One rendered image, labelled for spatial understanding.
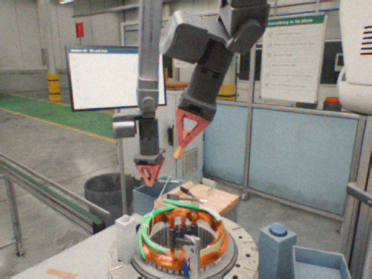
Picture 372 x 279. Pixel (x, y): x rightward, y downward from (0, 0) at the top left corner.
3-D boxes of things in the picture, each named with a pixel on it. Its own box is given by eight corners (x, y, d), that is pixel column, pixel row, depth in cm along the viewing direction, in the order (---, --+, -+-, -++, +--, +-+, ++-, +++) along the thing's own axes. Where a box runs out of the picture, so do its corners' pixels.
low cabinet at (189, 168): (206, 188, 343) (208, 88, 313) (175, 205, 302) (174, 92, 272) (148, 168, 407) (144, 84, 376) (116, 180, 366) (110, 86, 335)
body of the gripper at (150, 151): (133, 163, 80) (130, 139, 78) (146, 153, 90) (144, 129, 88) (154, 165, 79) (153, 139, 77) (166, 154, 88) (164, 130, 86)
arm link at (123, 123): (154, 97, 75) (151, 92, 83) (110, 99, 72) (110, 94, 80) (157, 140, 79) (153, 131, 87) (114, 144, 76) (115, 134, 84)
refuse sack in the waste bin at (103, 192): (77, 222, 232) (73, 183, 223) (116, 204, 260) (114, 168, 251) (105, 241, 208) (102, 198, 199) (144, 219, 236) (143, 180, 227)
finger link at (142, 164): (136, 188, 84) (134, 158, 81) (145, 178, 90) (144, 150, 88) (158, 190, 82) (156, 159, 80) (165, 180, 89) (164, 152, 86)
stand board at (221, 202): (154, 207, 89) (154, 200, 89) (189, 187, 104) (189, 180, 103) (208, 229, 78) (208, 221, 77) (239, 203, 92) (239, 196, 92)
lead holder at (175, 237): (167, 246, 47) (167, 227, 46) (181, 234, 50) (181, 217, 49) (186, 254, 45) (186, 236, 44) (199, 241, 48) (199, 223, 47)
